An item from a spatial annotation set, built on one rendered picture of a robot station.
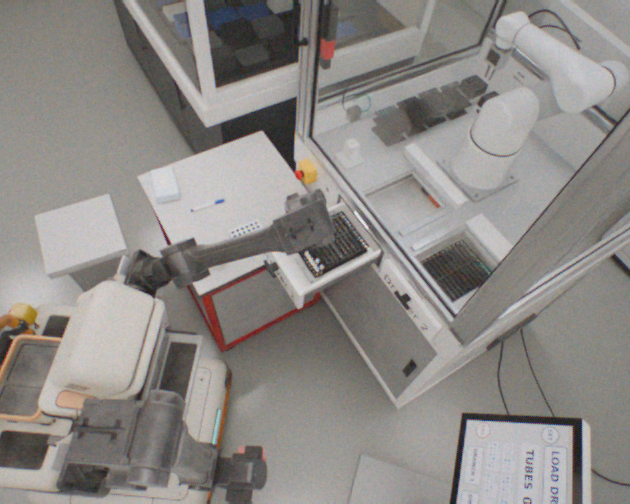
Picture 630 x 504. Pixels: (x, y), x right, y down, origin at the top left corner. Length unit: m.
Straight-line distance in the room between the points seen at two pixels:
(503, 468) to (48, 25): 4.23
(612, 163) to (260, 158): 1.44
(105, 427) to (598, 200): 0.84
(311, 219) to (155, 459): 0.51
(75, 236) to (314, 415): 1.31
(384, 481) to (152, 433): 1.71
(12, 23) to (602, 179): 4.32
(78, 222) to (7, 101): 2.04
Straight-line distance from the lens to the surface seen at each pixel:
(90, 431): 0.67
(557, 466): 1.23
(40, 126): 3.58
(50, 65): 4.06
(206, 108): 2.02
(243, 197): 1.86
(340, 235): 1.59
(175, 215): 1.84
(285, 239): 0.87
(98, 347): 0.95
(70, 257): 1.86
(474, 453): 1.32
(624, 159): 0.86
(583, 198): 0.92
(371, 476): 2.23
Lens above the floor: 2.22
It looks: 59 degrees down
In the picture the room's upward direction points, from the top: 8 degrees clockwise
